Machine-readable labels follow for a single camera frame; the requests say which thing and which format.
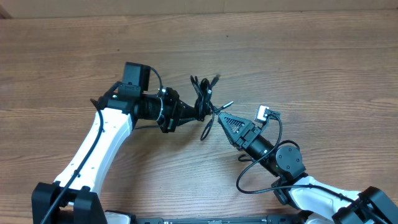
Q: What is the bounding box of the black USB cable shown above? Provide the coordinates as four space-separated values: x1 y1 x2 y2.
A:
189 74 234 141

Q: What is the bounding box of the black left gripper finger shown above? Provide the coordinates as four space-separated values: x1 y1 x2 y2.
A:
179 100 198 116
177 116 201 126

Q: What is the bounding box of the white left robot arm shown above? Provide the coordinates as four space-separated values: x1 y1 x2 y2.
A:
32 62 203 223

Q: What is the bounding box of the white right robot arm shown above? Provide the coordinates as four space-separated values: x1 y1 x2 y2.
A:
218 110 397 223

